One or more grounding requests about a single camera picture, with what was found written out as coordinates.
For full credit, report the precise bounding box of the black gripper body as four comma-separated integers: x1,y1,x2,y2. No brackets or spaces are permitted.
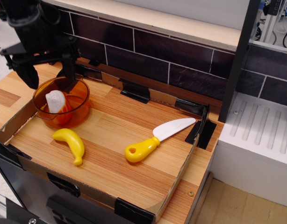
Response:
0,23,80,70

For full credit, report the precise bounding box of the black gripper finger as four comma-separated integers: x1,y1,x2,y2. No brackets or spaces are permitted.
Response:
61,53,77,91
13,63,39,90

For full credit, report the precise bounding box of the salmon sushi toy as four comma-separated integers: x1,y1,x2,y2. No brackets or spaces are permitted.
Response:
45,90,72,125

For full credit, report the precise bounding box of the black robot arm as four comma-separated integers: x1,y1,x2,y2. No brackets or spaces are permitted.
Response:
0,0,80,89

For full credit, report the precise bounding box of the orange transparent pot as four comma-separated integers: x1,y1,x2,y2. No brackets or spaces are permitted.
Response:
33,75,91,129

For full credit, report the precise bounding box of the cardboard fence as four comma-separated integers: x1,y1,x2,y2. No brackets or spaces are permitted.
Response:
0,71,222,224

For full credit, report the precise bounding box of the black office chair wheel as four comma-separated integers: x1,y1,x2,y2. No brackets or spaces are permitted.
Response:
0,9,7,21

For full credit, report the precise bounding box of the yellow toy banana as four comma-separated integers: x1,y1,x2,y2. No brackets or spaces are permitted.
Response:
52,128,85,166

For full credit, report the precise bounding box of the wooden shelf board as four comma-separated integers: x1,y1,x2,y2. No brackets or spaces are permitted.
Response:
48,0,241,52

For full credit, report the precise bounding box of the white toy sink drainboard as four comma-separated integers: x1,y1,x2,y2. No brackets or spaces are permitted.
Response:
210,93,287,206

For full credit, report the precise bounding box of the yellow handled toy knife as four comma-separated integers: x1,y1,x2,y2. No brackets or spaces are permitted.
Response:
125,118,196,163

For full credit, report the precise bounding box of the black shelf post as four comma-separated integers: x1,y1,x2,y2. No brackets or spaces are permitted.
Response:
218,0,260,123

